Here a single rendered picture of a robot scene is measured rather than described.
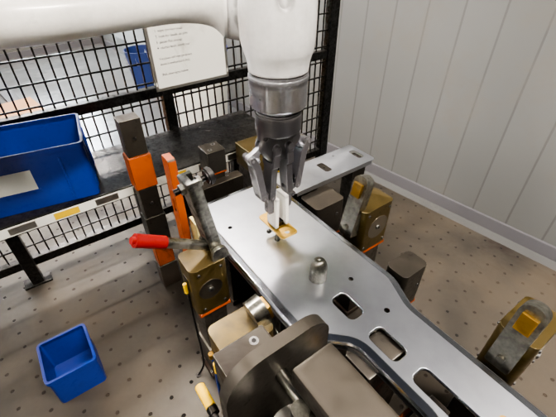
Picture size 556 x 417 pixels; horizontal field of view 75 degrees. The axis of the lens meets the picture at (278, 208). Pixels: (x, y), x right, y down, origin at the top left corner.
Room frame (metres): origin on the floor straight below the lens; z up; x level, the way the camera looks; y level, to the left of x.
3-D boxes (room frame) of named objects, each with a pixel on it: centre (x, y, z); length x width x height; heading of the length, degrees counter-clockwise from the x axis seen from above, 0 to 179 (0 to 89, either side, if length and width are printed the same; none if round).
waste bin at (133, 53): (4.18, 1.49, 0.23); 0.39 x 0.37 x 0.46; 43
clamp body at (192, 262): (0.44, 0.15, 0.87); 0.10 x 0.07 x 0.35; 126
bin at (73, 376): (0.42, 0.45, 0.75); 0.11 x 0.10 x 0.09; 36
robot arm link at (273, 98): (0.55, 0.00, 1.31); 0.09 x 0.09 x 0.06
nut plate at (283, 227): (0.55, 0.00, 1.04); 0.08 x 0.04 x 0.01; 36
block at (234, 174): (0.77, 0.15, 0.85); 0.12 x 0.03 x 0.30; 126
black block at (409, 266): (0.50, -0.26, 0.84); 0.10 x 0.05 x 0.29; 126
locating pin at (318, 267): (0.45, -0.07, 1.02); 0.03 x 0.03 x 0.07
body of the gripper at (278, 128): (0.55, 0.00, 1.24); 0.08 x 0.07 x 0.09; 126
